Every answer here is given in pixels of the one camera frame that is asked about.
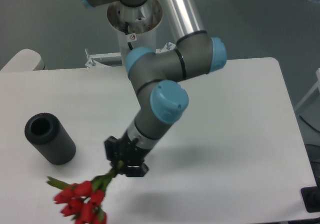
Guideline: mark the black device at table edge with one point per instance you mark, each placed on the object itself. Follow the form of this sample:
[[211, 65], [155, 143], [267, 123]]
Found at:
[[311, 199]]

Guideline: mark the black ribbed cylindrical vase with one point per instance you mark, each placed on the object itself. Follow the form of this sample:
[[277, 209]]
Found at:
[[46, 133]]

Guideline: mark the white rounded side table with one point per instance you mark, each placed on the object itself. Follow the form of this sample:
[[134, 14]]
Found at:
[[25, 60]]

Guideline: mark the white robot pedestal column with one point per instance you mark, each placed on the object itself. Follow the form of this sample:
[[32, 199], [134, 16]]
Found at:
[[135, 27]]

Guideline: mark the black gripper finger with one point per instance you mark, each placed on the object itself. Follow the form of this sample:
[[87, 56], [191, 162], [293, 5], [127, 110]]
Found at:
[[132, 171], [112, 146]]

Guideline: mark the red tulip bouquet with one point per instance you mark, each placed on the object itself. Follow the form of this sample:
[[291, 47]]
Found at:
[[83, 201]]

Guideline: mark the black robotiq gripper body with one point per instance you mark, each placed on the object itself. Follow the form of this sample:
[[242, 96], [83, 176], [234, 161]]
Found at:
[[128, 154]]

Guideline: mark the white frame at right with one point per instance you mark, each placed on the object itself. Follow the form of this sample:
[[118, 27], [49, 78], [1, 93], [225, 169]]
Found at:
[[310, 96]]

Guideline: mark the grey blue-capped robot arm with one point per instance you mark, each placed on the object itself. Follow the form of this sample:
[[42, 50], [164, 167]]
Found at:
[[155, 77]]

